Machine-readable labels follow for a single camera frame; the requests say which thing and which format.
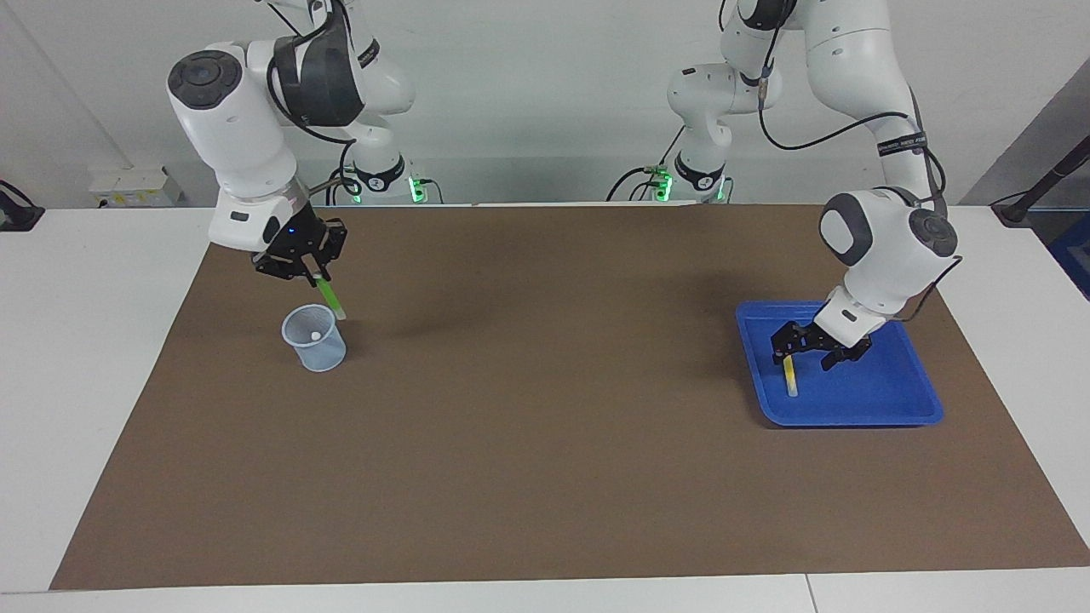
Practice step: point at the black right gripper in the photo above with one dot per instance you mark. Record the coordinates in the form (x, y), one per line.
(311, 240)

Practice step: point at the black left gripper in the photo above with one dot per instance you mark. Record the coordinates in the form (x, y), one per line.
(817, 336)

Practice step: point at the yellow highlighter pen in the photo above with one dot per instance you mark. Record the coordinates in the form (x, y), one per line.
(791, 379)

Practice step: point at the green highlighter pen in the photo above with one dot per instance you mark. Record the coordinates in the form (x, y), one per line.
(332, 300)

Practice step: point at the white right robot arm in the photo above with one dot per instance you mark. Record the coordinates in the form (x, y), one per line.
(238, 136)

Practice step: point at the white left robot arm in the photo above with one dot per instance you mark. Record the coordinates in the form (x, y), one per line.
(877, 264)

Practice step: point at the blue plastic tray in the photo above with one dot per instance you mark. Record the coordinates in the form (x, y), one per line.
(886, 392)

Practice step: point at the translucent plastic cup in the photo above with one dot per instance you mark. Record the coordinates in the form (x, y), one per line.
(322, 358)

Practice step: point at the white socket box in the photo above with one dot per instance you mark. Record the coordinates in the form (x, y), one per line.
(136, 187)

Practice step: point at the blue box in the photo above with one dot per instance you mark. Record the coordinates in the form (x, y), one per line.
(1075, 255)

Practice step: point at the black stand pole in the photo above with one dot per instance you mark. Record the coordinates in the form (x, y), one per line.
(1043, 183)

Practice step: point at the brown table mat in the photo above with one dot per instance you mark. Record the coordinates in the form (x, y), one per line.
(545, 468)

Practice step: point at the black clamp mount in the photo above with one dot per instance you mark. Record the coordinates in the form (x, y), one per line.
(17, 213)

